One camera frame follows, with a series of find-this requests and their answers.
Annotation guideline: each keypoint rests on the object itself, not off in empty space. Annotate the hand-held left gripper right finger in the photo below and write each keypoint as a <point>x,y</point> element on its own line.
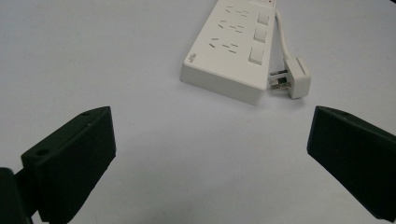
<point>355,152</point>

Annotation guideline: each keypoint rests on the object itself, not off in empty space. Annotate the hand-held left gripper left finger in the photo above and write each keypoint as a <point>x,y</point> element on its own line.
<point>71,165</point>

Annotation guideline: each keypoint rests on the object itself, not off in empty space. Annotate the white power plug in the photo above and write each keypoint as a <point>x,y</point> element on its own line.
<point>295,77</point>

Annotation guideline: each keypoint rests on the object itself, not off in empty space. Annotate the white power strip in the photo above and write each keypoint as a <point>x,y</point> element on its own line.
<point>232,53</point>

